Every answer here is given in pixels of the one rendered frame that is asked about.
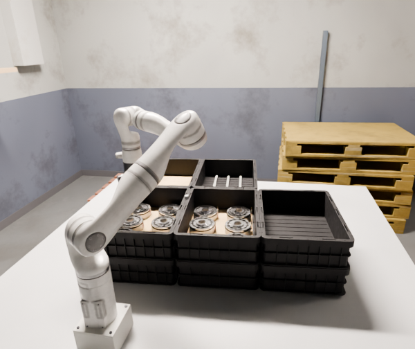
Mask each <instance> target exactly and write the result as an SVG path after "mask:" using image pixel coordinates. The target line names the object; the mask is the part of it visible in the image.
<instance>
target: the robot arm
mask: <svg viewBox="0 0 415 349"><path fill-rule="evenodd" d="M113 120H114V123H115V125H116V127H117V130H118V133H119V135H120V138H121V144H122V152H117V153H116V158H117V159H122V160H123V166H124V173H123V175H120V176H119V175H118V176H117V180H118V185H117V188H116V191H115V193H114V195H113V198H112V200H111V201H110V203H109V205H108V206H107V207H106V208H105V209H104V210H103V211H102V212H101V213H100V214H99V215H98V216H97V217H94V216H92V215H89V214H87V213H80V214H78V215H75V216H73V217H72V218H71V219H70V220H69V221H68V223H67V225H66V228H65V232H64V235H65V240H66V245H67V249H68V254H69V257H70V260H71V263H72V265H73V267H74V270H75V274H76V278H77V283H78V287H79V291H80V297H81V301H80V305H81V308H82V314H83V317H84V323H85V327H86V328H104V329H105V328H106V327H107V326H108V325H109V324H110V323H112V322H113V321H114V320H115V319H116V317H117V315H118V310H117V305H116V298H115V293H114V288H113V281H112V276H111V268H110V263H109V257H108V255H107V253H106V252H105V250H104V248H105V246H106V245H108V243H109V242H110V241H111V239H112V238H113V237H114V235H115V234H116V233H117V232H118V230H119V229H120V227H121V226H122V225H123V224H124V222H125V221H126V220H127V218H128V217H129V216H130V214H132V213H133V212H134V211H135V209H136V208H137V207H138V206H139V205H140V203H141V202H142V201H143V200H144V199H145V198H146V197H147V196H148V195H149V194H150V193H151V192H152V191H153V189H154V188H155V187H156V186H157V185H158V184H159V183H160V182H161V180H162V179H163V176H164V174H165V171H166V168H167V164H168V161H169V158H170V155H171V153H172V151H173V149H174V148H175V147H176V145H179V146H180V147H182V148H184V149H186V150H197V149H199V148H201V147H202V146H204V144H205V143H206V141H207V134H206V131H205V128H204V126H203V124H202V122H201V120H200V118H199V116H198V115H197V113H196V112H195V111H192V110H187V111H184V112H182V113H180V114H179V115H178V116H177V117H175V118H174V119H173V121H172V122H169V121H168V120H167V119H165V118H163V117H162V116H160V115H158V114H156V113H154V112H150V111H145V110H144V109H141V108H140V107H137V106H130V107H123V108H119V109H116V110H115V111H114V114H113ZM132 125H133V126H134V127H135V128H137V129H139V130H142V131H145V132H149V133H152V134H155V135H158V136H159V137H158V139H157V140H156V141H155V142H154V144H153V145H152V146H151V147H150V148H149V149H148V150H147V151H146V152H145V153H144V154H143V155H142V150H141V147H140V136H139V133H137V132H130V131H129V126H132Z"/></svg>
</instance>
